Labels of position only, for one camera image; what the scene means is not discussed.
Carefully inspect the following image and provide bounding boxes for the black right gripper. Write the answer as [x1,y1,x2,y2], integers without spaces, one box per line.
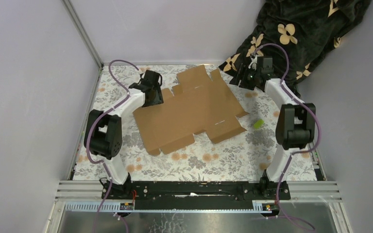
[229,64,260,92]

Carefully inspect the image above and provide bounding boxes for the brown cardboard box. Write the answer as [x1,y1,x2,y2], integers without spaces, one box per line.
[133,65,247,156]

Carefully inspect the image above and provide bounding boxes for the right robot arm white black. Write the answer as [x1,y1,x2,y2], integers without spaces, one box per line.
[230,55,316,200]

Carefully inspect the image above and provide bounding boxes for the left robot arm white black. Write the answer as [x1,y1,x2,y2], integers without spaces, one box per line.
[84,70,164,200]

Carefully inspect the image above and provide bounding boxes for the small green object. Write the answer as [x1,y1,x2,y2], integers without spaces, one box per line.
[253,119,264,129]

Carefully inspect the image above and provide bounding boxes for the black floral blanket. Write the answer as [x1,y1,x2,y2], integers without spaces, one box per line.
[219,0,371,93]

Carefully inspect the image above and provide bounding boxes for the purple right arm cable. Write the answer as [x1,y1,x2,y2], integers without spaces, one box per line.
[251,42,322,232]

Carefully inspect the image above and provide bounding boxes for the aluminium frame rails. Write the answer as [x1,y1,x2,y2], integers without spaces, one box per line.
[56,180,343,213]

